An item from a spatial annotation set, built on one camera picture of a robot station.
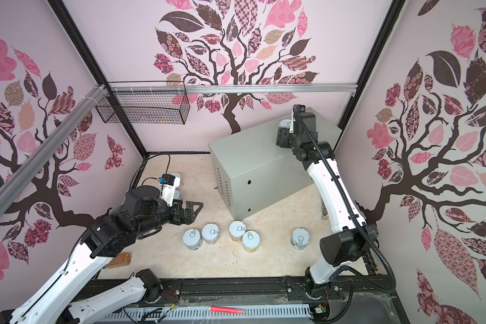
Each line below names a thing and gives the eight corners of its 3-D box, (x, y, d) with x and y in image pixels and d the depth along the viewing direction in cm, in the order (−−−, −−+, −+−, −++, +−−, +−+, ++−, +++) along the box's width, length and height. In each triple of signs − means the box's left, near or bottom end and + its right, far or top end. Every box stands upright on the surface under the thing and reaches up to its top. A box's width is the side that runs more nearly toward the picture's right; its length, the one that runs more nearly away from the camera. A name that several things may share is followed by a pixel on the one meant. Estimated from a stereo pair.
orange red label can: (227, 238, 89) (226, 233, 84) (233, 224, 93) (232, 218, 88) (241, 243, 87) (241, 238, 82) (246, 229, 91) (246, 223, 87)
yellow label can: (242, 252, 85) (241, 248, 80) (242, 236, 89) (242, 231, 85) (259, 252, 85) (260, 248, 80) (259, 236, 89) (259, 231, 85)
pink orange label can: (202, 244, 87) (200, 239, 82) (205, 228, 91) (202, 223, 87) (218, 244, 87) (216, 239, 82) (219, 228, 91) (218, 223, 87)
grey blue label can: (291, 250, 86) (294, 245, 81) (289, 233, 90) (292, 228, 86) (308, 250, 86) (311, 245, 81) (305, 233, 90) (308, 228, 86)
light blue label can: (183, 250, 85) (180, 245, 81) (186, 233, 90) (183, 228, 86) (201, 250, 85) (198, 245, 81) (203, 233, 90) (201, 228, 86)
